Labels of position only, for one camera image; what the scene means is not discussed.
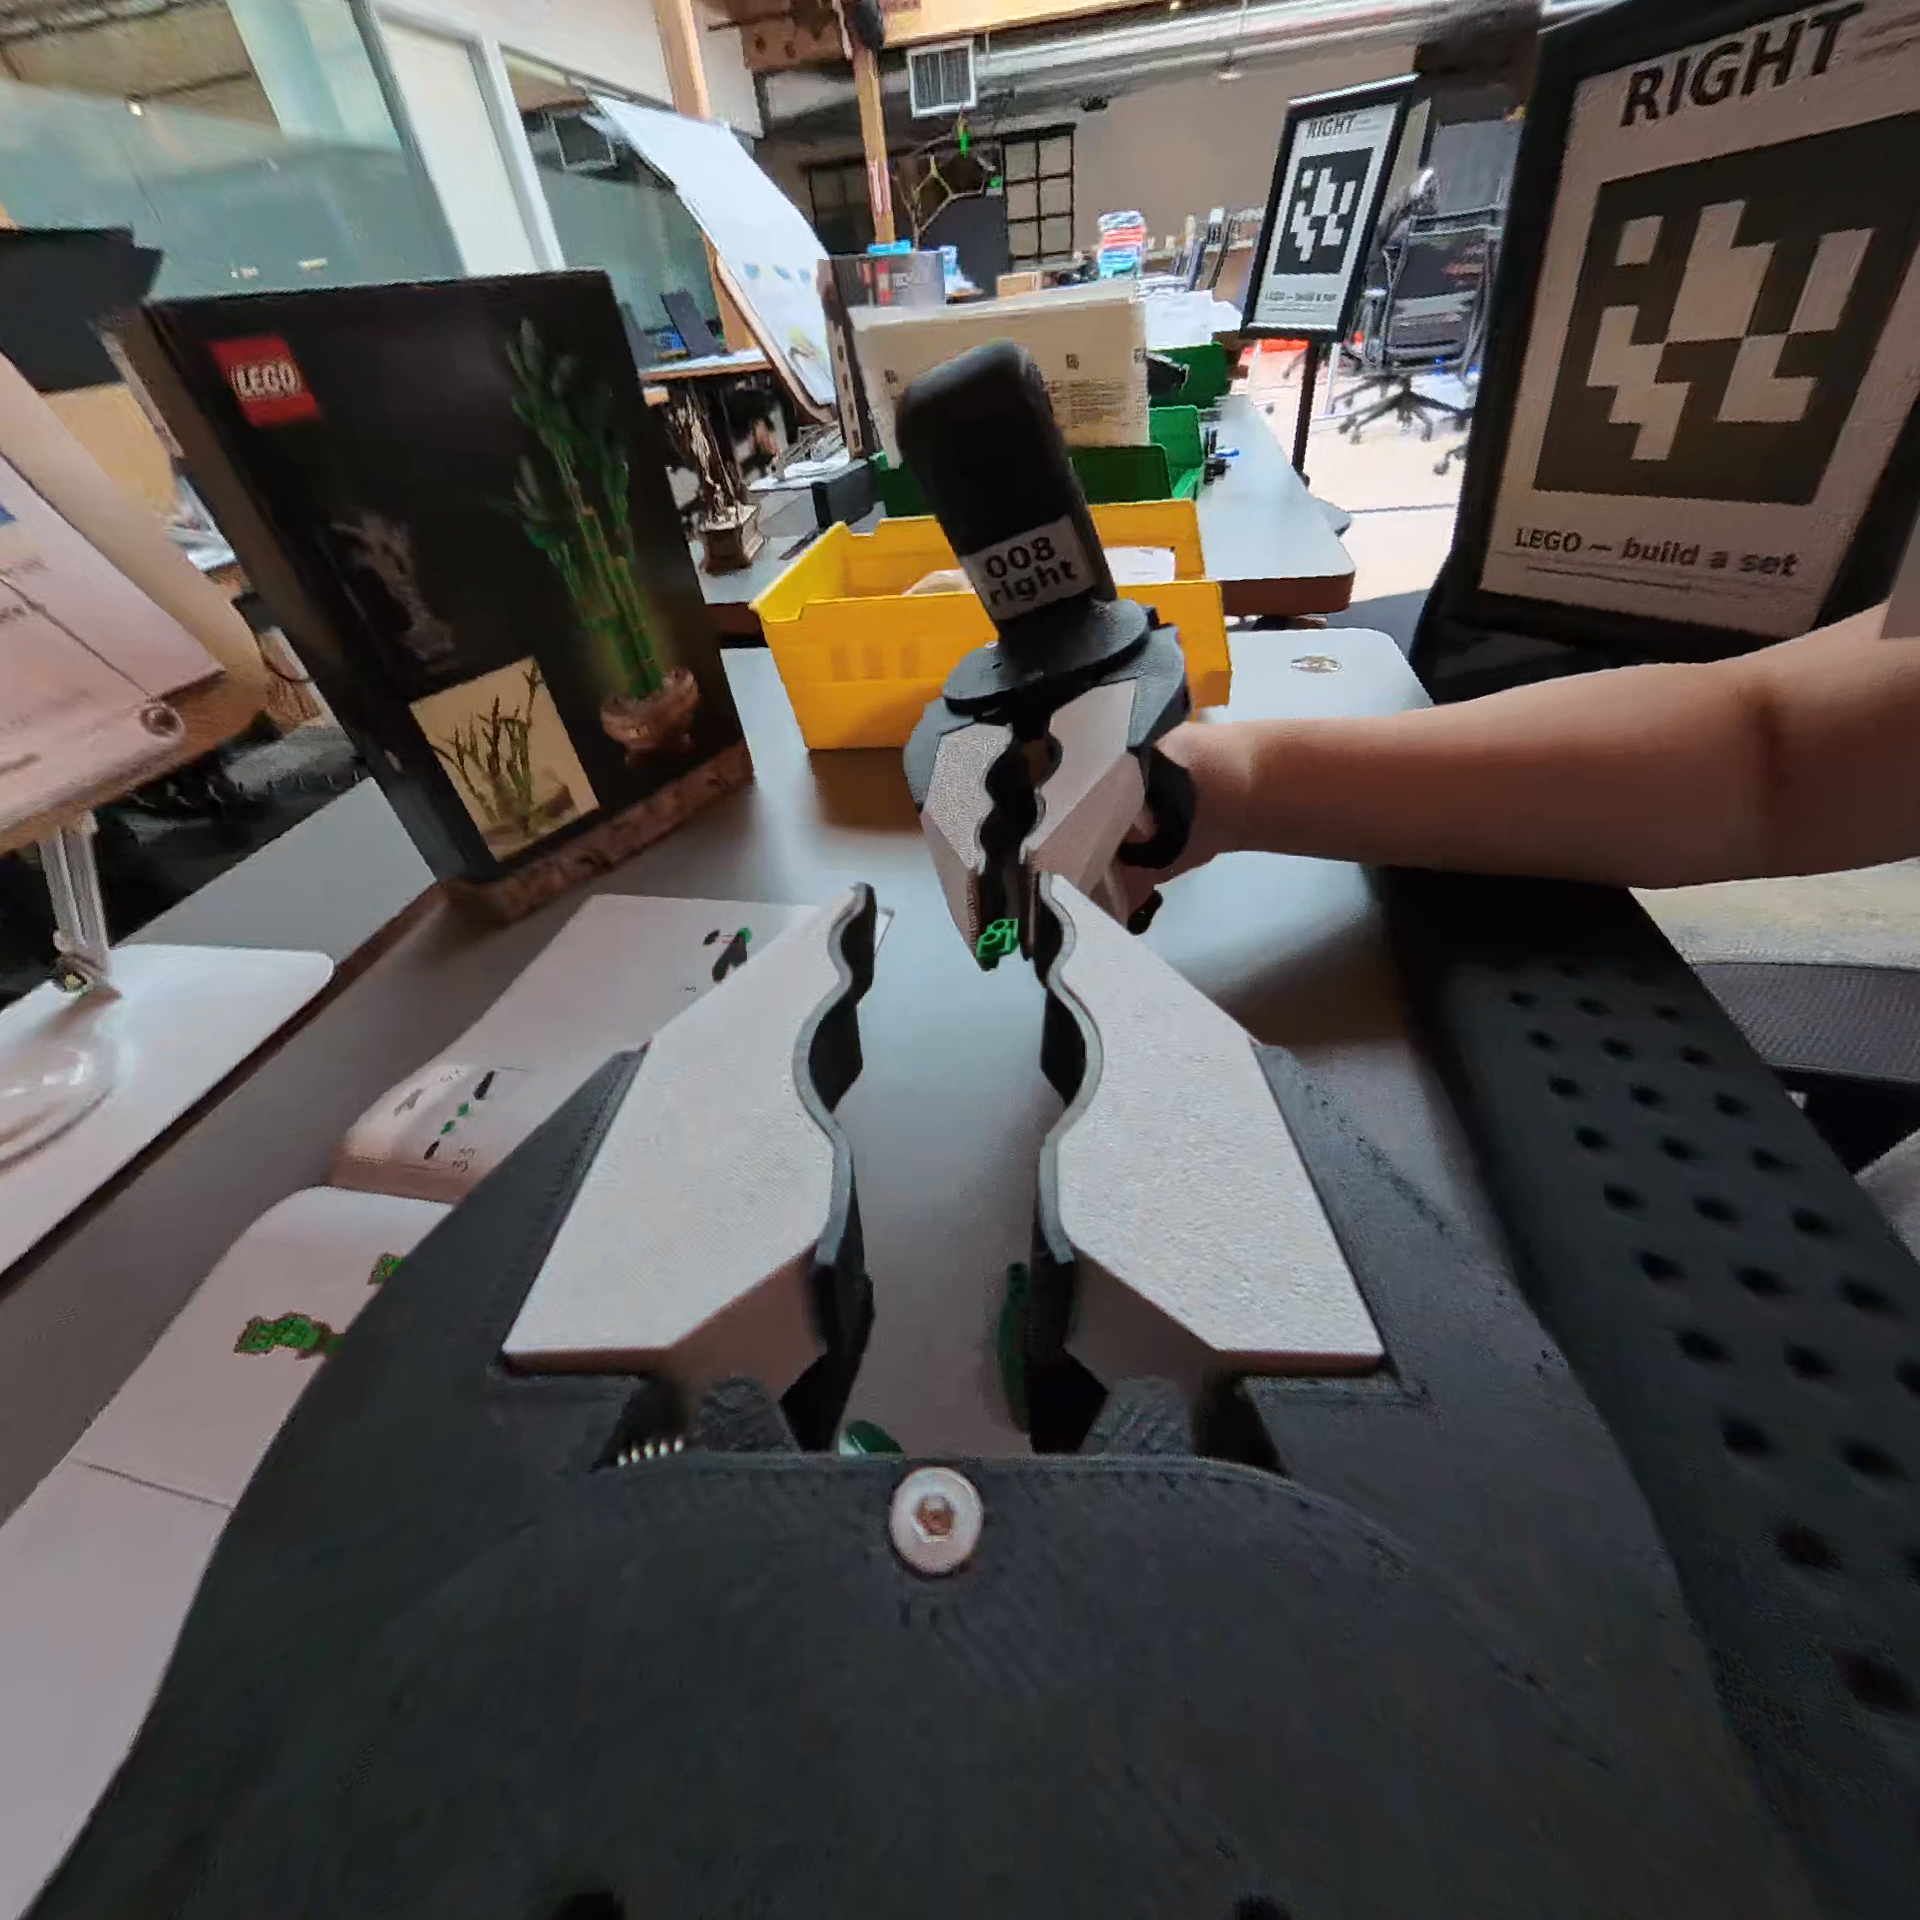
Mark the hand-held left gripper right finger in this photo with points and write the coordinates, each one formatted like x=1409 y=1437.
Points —
x=1202 y=1202

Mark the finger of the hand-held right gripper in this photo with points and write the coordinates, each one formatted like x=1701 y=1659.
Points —
x=1090 y=796
x=961 y=810

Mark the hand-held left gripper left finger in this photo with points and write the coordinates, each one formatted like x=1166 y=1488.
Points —
x=676 y=1202

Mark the bright green lego piece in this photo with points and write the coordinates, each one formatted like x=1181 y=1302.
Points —
x=991 y=943

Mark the person's right forearm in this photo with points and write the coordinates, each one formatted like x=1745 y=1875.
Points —
x=1577 y=751

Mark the lego instruction booklet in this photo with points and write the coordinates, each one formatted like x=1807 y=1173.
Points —
x=599 y=991

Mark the black lego set box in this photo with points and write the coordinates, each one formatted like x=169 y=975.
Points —
x=451 y=570

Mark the person's right hand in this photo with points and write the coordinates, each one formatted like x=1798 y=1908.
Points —
x=1228 y=788

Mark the clear plastic bag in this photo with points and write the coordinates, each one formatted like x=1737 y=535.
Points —
x=942 y=581

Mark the green plastic bin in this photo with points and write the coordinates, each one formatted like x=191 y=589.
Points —
x=1126 y=475

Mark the yellow plastic bin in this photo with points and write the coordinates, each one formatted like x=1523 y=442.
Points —
x=869 y=661

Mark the black cardboard box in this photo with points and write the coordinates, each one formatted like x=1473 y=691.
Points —
x=886 y=283

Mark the small brown model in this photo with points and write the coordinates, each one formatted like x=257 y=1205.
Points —
x=729 y=495

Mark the leaning white poster board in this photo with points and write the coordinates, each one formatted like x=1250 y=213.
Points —
x=734 y=226

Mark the black perforated chair part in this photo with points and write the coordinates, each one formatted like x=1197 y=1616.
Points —
x=1652 y=1202

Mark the black office chair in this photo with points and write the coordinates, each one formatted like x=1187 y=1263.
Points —
x=1425 y=317

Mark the white stand base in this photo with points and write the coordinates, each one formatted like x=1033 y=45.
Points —
x=181 y=1021

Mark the instruction sheet on wooden board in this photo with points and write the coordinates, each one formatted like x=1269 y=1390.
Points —
x=77 y=646

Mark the white wall vent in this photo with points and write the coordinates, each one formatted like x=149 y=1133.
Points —
x=940 y=79

